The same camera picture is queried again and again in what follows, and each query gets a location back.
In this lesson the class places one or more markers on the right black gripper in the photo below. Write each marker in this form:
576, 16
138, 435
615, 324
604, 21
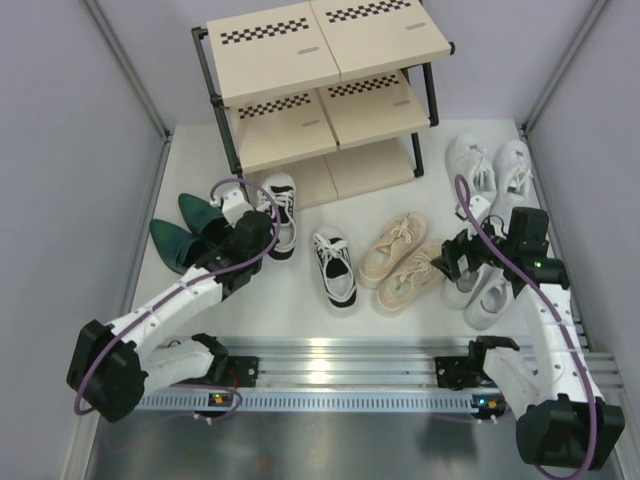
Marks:
451, 249

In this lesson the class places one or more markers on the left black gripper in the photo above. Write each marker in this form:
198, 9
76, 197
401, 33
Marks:
269, 242

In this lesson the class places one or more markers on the beige lace sneaker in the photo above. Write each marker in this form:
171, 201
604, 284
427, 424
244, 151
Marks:
413, 277
400, 238

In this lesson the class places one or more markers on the black white sneaker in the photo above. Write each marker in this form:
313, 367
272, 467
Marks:
332, 252
282, 189

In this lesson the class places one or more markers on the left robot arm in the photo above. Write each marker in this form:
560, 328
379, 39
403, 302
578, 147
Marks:
210, 281

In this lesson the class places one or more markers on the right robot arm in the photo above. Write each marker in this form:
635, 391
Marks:
562, 420

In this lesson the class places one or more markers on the green pointed shoe right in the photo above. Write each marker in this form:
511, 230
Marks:
203, 219

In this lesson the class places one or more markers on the green pointed shoe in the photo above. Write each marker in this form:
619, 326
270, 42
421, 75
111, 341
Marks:
203, 219
177, 248

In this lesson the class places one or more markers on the green pointed shoe left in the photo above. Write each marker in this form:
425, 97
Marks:
177, 248

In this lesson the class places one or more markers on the beige three-tier shoe shelf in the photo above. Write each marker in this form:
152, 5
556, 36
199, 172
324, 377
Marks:
333, 93

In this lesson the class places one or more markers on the white sneaker front left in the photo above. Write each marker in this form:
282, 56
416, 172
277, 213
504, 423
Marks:
458, 295

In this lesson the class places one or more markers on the white sneaker front right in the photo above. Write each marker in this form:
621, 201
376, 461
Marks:
490, 303

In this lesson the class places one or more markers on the white sneaker back left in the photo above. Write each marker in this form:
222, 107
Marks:
466, 157

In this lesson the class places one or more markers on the white sneaker back right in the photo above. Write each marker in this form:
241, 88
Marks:
512, 166

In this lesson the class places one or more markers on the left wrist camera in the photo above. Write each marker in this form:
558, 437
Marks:
233, 204

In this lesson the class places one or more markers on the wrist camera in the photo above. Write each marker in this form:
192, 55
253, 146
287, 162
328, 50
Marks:
478, 205
233, 204

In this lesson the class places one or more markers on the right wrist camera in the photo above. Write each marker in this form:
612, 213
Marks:
478, 205

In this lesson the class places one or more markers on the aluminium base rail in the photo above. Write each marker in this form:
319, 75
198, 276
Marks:
350, 362

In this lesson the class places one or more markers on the slotted cable duct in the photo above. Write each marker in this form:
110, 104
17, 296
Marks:
441, 402

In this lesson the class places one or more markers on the left aluminium corner post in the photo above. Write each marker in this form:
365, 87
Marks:
106, 31

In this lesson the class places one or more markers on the aluminium corner post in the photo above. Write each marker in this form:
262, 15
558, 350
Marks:
106, 31
588, 24

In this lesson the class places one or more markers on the right aluminium corner post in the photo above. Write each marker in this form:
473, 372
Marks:
588, 24

